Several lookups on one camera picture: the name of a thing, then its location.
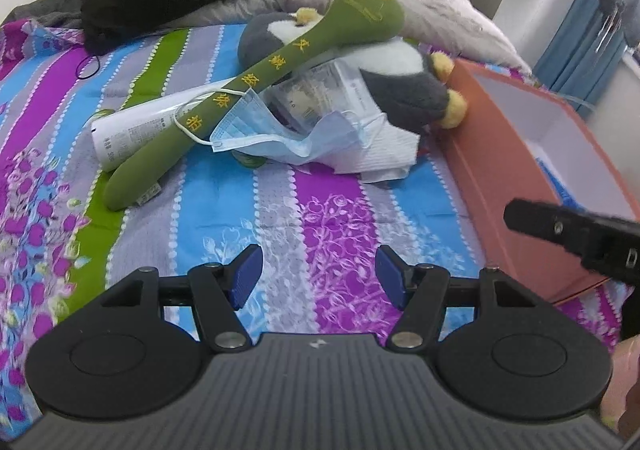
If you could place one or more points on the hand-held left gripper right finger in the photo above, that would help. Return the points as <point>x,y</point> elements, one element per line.
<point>392,275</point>

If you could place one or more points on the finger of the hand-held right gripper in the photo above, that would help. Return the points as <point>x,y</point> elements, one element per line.
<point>540,220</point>

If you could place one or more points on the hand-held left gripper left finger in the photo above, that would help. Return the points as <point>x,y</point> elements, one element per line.
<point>245,275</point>

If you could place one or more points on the blue tissue pack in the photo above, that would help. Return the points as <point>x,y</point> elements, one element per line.
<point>555,178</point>

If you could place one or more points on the orange box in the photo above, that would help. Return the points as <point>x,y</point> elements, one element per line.
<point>500,155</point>

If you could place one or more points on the white face mask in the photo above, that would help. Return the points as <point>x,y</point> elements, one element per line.
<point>380,150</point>

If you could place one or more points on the blue face mask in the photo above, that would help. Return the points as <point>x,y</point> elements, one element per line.
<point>260,125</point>

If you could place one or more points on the clear plastic packets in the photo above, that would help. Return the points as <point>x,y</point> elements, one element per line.
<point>320,90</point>

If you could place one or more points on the person's right hand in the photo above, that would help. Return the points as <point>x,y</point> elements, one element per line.
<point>627,370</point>

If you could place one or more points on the floral striped bed sheet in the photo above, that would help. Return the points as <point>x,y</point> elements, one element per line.
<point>325,220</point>

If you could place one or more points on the green plush massage stick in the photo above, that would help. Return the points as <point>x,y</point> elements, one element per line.
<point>225,105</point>

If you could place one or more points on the white spray can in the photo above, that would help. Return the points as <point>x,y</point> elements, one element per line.
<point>135,130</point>

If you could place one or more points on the grey penguin plush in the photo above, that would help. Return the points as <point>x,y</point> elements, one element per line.
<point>395,65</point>

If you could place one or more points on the blue curtain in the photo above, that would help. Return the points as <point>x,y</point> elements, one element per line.
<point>590,5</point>

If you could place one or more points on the light grey duvet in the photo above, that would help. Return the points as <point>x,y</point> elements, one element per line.
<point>430,0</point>

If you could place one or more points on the dark grey blanket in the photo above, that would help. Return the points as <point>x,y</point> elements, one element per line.
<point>45,10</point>

